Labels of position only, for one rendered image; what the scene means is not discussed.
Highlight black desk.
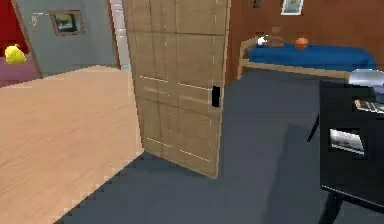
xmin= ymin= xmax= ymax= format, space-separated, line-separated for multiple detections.
xmin=307 ymin=79 xmax=384 ymax=224

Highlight silver laptop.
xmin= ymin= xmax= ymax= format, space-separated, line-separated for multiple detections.
xmin=347 ymin=68 xmax=384 ymax=95

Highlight brown teddy bear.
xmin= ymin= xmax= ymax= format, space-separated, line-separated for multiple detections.
xmin=267 ymin=26 xmax=285 ymax=48

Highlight orange ball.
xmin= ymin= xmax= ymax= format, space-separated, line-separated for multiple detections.
xmin=295 ymin=36 xmax=309 ymax=51

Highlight blue bed with wooden frame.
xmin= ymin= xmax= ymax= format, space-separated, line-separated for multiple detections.
xmin=237 ymin=35 xmax=378 ymax=81

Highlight light wooden room door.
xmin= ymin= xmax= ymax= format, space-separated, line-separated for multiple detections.
xmin=121 ymin=0 xmax=232 ymax=180

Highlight brown framed wall picture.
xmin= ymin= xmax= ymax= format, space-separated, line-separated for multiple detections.
xmin=49 ymin=9 xmax=86 ymax=37

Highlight white framed wall picture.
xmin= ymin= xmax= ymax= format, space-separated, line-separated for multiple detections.
xmin=280 ymin=0 xmax=305 ymax=16

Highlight black door handle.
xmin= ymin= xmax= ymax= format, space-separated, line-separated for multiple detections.
xmin=211 ymin=85 xmax=221 ymax=109

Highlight yellow round object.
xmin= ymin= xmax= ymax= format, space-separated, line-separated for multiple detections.
xmin=4 ymin=43 xmax=27 ymax=65

